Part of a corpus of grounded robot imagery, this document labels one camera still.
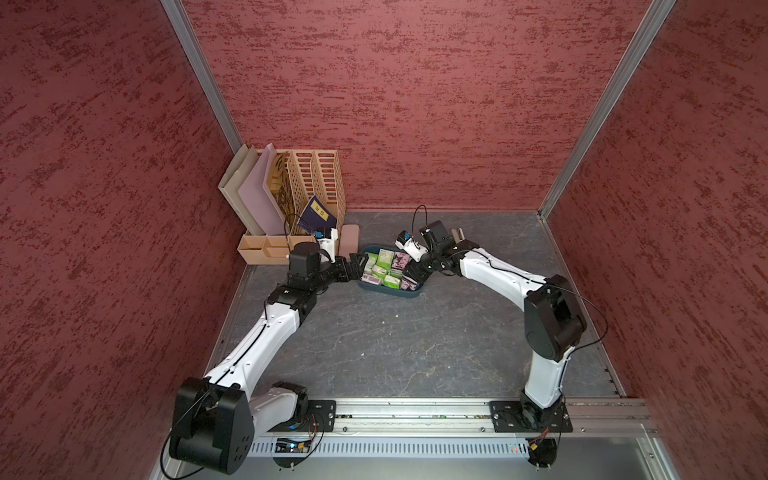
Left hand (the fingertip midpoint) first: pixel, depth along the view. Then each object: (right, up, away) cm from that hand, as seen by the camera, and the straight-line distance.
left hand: (354, 262), depth 82 cm
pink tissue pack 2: (+4, -7, +13) cm, 15 cm away
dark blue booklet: (-17, +14, +24) cm, 33 cm away
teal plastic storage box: (+5, -9, +13) cm, 17 cm away
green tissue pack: (+4, -1, +18) cm, 18 cm away
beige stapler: (+36, +8, +29) cm, 47 cm away
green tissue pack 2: (+8, 0, +18) cm, 20 cm away
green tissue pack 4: (+11, -7, +10) cm, 17 cm away
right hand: (+17, -3, +10) cm, 19 cm away
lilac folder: (-32, +19, +10) cm, 38 cm away
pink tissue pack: (+13, -1, +17) cm, 22 cm away
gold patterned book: (-29, +25, +21) cm, 43 cm away
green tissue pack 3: (+7, -4, +13) cm, 15 cm away
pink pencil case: (-5, +6, +27) cm, 28 cm away
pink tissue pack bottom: (+16, -8, +12) cm, 22 cm away
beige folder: (-38, +23, +6) cm, 45 cm away
